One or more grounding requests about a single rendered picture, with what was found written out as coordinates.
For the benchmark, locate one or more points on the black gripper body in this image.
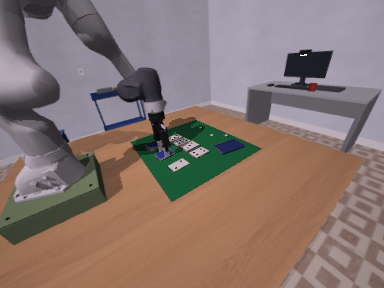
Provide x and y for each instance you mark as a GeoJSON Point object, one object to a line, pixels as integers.
{"type": "Point", "coordinates": [157, 119]}

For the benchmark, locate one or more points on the green felt card table mat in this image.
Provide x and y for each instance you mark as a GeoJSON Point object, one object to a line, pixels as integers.
{"type": "Point", "coordinates": [176, 184]}

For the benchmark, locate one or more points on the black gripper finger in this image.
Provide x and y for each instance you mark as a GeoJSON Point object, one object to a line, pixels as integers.
{"type": "Point", "coordinates": [157, 137]}
{"type": "Point", "coordinates": [165, 139]}

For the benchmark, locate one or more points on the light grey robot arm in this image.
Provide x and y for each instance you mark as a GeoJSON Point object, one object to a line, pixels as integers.
{"type": "Point", "coordinates": [24, 84]}

